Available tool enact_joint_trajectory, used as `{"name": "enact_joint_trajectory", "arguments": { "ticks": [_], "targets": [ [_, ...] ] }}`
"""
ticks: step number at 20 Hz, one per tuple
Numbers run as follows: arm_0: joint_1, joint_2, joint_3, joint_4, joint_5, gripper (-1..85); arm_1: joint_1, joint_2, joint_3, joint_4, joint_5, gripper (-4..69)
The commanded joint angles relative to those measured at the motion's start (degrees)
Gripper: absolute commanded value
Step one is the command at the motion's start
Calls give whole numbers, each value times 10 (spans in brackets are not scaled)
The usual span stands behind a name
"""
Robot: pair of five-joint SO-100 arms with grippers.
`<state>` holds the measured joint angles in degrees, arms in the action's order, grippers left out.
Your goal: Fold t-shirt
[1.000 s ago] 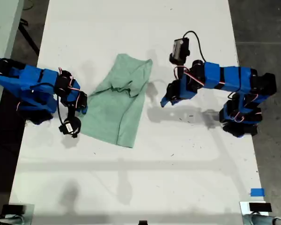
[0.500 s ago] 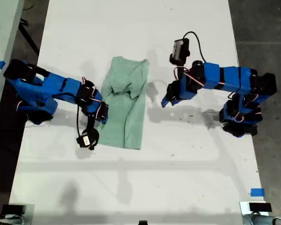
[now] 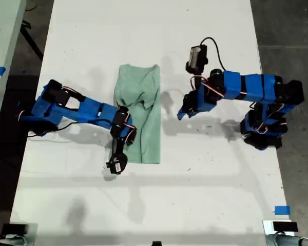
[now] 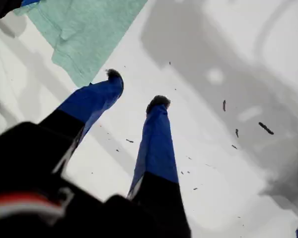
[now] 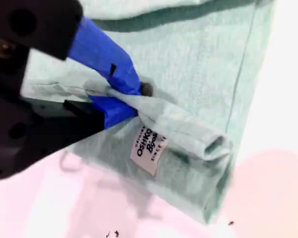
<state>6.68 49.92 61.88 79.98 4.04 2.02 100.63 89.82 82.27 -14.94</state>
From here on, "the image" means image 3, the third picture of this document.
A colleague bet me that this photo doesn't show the pale green T-shirt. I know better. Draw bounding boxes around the pale green T-shirt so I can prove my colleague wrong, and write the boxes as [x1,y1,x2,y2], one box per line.
[108,64,162,165]

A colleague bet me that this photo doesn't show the black tripod leg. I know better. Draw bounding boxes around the black tripod leg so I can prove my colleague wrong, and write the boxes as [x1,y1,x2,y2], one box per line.
[20,22,45,61]

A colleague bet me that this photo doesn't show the small black box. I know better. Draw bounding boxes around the small black box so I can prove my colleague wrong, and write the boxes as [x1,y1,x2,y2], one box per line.
[2,223,29,234]
[273,221,298,233]

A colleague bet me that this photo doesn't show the grey metal tube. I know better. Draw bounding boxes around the grey metal tube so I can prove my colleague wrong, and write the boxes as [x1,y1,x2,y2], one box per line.
[0,234,25,246]
[268,234,308,246]

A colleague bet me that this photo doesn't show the pale grey side table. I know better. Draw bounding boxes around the pale grey side table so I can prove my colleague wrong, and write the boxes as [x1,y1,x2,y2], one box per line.
[0,0,28,152]

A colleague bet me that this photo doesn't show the black camera stalk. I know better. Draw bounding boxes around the black camera stalk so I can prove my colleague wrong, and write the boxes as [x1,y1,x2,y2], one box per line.
[195,71,209,86]
[110,137,125,161]

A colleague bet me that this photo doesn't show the black camera box white label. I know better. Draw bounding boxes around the black camera box white label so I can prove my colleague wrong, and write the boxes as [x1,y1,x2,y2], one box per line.
[105,151,129,176]

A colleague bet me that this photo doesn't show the black grey camera box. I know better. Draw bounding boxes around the black grey camera box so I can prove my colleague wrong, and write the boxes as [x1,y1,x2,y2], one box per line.
[186,45,209,74]

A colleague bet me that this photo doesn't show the thin green cable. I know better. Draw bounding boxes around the thin green cable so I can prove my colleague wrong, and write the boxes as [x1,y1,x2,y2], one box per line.
[25,0,39,12]

